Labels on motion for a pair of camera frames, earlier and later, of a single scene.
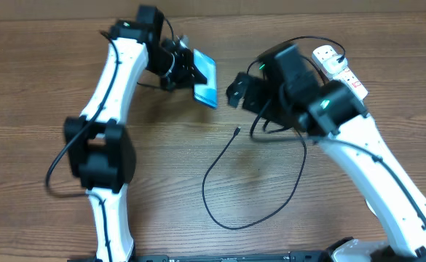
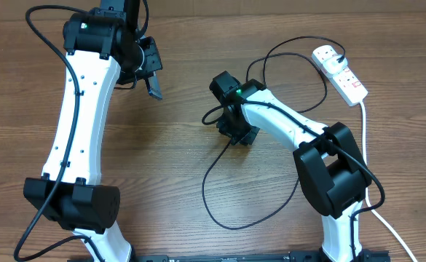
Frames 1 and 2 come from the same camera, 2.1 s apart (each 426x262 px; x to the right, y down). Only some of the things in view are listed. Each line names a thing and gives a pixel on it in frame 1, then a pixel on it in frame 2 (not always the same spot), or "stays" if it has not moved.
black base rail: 295,257 stays
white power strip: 346,75 stays
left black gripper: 187,75 -> 155,62
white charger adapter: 335,64 stays
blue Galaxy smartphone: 207,94 -> 154,86
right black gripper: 259,89 -> 247,138
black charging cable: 235,135 stays
